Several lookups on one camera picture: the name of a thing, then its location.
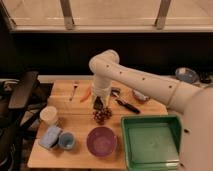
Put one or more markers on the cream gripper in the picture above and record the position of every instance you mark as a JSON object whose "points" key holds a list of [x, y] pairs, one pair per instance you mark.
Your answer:
{"points": [[102, 93]]}

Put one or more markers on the blue ceramic cup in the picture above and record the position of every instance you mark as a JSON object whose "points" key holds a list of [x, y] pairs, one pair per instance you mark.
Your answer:
{"points": [[66, 141]]}

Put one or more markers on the black eraser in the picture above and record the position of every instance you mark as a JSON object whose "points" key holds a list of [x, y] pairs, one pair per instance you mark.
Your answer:
{"points": [[98, 105]]}

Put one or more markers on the purple bowl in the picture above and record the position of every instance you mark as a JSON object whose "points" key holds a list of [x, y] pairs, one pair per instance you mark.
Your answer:
{"points": [[101, 141]]}

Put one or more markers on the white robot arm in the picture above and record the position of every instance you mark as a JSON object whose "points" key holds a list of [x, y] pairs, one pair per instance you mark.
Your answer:
{"points": [[194, 103]]}

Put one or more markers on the silver fork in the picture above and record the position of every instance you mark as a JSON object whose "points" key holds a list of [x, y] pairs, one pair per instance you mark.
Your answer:
{"points": [[75, 86]]}

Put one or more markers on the black office chair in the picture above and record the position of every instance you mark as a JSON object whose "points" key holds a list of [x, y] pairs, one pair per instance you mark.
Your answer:
{"points": [[12, 110]]}

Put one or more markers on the grey plate on ledge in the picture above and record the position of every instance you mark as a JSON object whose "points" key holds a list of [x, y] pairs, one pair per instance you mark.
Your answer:
{"points": [[186, 74]]}

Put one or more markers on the bunch of dark grapes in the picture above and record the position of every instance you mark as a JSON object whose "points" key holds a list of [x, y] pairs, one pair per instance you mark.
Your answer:
{"points": [[100, 116]]}

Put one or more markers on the black handled peeler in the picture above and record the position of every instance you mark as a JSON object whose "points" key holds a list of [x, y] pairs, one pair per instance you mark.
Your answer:
{"points": [[115, 92]]}

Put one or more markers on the orange carrot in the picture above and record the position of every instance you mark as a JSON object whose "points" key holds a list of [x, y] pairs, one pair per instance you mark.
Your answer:
{"points": [[86, 94]]}

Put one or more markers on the red bowl with contents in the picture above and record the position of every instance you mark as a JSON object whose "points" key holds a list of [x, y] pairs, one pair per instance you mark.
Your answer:
{"points": [[139, 96]]}

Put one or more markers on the white paper cup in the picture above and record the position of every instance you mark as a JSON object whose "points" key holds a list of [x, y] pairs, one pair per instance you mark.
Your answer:
{"points": [[49, 115]]}

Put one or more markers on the green plastic tray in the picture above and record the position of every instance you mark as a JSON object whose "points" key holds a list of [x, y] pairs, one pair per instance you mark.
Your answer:
{"points": [[151, 143]]}

